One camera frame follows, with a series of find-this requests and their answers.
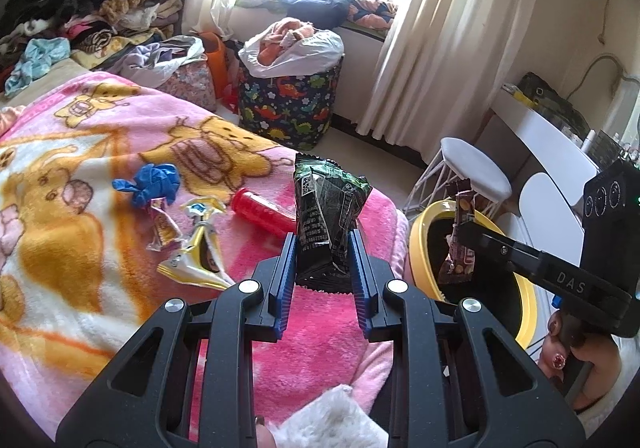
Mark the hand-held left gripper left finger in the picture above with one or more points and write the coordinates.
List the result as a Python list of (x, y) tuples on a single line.
[(285, 278)]

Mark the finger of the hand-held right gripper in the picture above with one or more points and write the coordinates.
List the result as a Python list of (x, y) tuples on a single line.
[(500, 250)]

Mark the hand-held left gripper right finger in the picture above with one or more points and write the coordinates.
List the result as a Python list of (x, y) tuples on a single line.
[(360, 278)]

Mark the brown chocolate bar wrapper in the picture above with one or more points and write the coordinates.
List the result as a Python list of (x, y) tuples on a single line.
[(457, 268)]

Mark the yellow-rimmed black bin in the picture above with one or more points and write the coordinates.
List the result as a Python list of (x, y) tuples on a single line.
[(417, 238)]

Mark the dark green snack packet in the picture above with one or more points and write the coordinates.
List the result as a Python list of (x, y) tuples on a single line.
[(325, 208)]

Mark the person's right forearm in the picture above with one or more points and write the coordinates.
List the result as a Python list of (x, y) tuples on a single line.
[(610, 410)]

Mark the person's right hand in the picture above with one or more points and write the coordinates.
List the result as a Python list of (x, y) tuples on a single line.
[(607, 363)]

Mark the person's left hand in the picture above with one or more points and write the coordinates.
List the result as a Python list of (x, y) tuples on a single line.
[(265, 435)]

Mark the white rounded furniture panel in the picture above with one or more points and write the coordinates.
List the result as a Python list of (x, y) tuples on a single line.
[(545, 198)]

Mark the red plastic tube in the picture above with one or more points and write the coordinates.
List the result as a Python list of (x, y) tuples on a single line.
[(260, 210)]

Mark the gold and silver wrapper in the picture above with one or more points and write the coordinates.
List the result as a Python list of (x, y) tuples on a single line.
[(197, 268)]

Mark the white stool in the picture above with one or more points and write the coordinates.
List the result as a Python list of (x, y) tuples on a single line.
[(475, 162)]

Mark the white desk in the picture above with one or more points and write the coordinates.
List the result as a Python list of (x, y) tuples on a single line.
[(540, 127)]

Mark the small clear candy wrapper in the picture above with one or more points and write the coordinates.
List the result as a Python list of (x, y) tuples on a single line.
[(162, 228)]

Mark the white fuzzy garment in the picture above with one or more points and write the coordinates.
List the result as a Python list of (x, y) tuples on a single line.
[(330, 418)]

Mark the dark patterned pouch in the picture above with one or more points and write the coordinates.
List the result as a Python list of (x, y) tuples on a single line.
[(550, 100)]

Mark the yellow flat item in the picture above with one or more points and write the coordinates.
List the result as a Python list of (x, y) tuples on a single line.
[(517, 93)]

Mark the blue crumpled wrapper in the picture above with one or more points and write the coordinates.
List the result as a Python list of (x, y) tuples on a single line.
[(155, 180)]

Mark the dinosaur print laundry bin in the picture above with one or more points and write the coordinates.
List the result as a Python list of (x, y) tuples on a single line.
[(285, 107)]

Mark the cream curtain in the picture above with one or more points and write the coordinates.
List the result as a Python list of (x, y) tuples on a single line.
[(450, 52)]

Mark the pink printed blanket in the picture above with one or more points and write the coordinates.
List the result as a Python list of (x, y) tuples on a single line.
[(75, 238)]

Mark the pink floral bag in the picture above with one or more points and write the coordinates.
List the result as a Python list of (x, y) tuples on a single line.
[(192, 82)]

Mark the white plastic bag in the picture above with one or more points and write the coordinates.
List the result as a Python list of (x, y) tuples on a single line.
[(317, 50)]

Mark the orange bag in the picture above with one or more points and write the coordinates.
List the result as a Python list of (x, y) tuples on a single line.
[(215, 57)]

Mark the pink and orange clothes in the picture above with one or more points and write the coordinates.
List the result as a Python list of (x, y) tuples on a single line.
[(285, 30)]

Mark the pile of clothes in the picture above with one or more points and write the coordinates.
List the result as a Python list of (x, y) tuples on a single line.
[(100, 7)]

